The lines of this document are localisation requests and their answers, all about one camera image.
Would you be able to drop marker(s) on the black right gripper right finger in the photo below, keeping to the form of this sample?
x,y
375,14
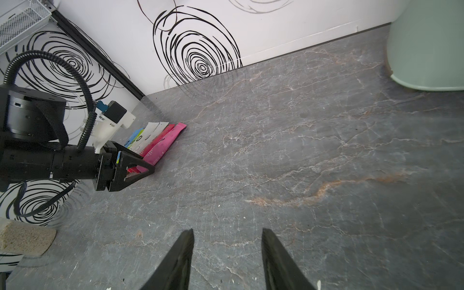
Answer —
x,y
280,270

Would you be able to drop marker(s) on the white pink-cap toothpaste tube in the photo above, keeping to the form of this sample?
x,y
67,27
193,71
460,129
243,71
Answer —
x,y
152,130

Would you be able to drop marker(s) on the blue toothpaste tube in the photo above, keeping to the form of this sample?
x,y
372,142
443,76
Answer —
x,y
133,137

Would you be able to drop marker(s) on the mint green toaster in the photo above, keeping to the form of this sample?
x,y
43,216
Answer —
x,y
425,46

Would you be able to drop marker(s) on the crimson pink toothpaste tube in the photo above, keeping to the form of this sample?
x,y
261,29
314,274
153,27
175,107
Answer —
x,y
156,140

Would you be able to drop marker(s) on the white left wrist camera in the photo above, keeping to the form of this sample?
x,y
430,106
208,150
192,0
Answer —
x,y
110,118

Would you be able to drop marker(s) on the magenta toothpaste tube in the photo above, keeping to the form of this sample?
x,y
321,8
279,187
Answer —
x,y
157,152

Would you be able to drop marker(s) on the green toothpaste tube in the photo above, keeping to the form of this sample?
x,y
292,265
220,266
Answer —
x,y
135,141

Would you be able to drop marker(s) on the beige sponge roll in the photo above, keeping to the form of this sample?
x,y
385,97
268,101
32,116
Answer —
x,y
25,239

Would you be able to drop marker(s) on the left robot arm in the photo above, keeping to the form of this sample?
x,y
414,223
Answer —
x,y
31,116

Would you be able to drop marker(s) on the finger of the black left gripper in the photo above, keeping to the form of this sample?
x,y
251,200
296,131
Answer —
x,y
129,168

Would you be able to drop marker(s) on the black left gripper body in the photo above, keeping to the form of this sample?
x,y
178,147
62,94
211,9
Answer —
x,y
30,161

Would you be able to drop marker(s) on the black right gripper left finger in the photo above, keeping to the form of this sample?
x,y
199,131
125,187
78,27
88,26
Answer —
x,y
173,273

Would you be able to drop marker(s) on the white wire wall basket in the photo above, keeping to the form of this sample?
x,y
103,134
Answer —
x,y
20,19

